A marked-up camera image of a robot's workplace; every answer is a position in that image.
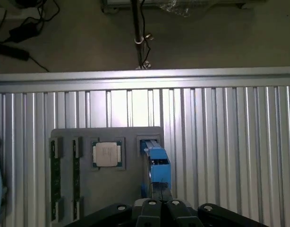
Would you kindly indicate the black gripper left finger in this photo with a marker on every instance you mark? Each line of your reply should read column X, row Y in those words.
column 147, row 212

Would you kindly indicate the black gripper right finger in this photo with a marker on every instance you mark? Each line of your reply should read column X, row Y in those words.
column 175, row 212

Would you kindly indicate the grey parts rack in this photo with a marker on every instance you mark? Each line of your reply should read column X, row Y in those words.
column 107, row 186

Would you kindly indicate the CPU with silver lid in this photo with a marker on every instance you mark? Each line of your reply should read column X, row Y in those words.
column 107, row 154

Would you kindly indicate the green RAM stick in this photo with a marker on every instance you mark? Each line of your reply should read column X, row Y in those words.
column 76, row 175
column 56, row 175

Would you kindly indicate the dark metal stand pole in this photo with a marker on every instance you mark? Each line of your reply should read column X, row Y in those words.
column 138, row 28

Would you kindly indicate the crumpled clear plastic wrap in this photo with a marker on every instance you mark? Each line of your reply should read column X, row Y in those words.
column 179, row 10

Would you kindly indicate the black oblong power brick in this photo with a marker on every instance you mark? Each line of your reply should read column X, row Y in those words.
column 10, row 50

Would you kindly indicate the aluminium table edge rail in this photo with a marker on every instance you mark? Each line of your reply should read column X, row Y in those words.
column 145, row 79

